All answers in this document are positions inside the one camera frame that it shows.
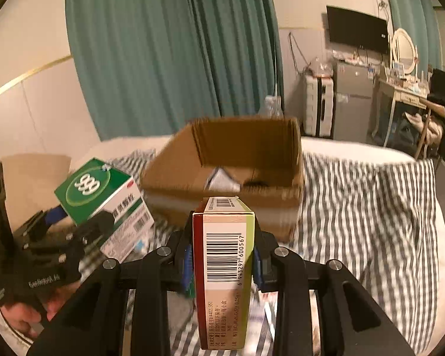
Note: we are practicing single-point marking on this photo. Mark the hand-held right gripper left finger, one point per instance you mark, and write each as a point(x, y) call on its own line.
point(187, 271)

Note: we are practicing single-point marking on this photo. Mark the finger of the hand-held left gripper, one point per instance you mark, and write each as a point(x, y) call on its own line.
point(55, 217)
point(94, 230)

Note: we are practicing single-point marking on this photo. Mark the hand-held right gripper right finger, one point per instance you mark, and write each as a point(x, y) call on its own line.
point(257, 270)

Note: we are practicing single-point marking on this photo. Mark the red and green medicine box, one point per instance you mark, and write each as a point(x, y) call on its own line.
point(222, 267)

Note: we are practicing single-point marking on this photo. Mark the green and white medicine box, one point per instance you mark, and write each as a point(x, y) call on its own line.
point(92, 189)

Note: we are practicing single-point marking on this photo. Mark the brown cardboard box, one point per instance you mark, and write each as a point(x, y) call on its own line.
point(170, 178)

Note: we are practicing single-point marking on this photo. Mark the person's left hand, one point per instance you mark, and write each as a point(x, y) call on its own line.
point(20, 317)

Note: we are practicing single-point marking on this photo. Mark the large clear water bottle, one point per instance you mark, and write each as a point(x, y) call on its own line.
point(270, 107)

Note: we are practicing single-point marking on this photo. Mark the white suitcase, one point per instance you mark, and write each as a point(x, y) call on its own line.
point(317, 107)

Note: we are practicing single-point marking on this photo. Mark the wide green curtain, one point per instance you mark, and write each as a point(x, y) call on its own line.
point(152, 52)

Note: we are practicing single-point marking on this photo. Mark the grey small fridge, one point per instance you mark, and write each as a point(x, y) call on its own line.
point(352, 104)

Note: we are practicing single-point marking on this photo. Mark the white vanity desk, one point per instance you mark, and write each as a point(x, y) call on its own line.
point(389, 111)

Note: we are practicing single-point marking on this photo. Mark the clear plastic bag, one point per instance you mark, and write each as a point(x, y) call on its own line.
point(319, 67)

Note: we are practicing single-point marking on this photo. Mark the beige clothes pile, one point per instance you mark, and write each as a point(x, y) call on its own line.
point(428, 126)

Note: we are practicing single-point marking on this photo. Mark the white oval vanity mirror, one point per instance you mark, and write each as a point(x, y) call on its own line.
point(404, 50)

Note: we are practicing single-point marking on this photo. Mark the narrow green curtain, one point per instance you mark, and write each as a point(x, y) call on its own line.
point(411, 3)

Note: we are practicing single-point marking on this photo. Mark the black wall television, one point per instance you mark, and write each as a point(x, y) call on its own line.
point(356, 29)

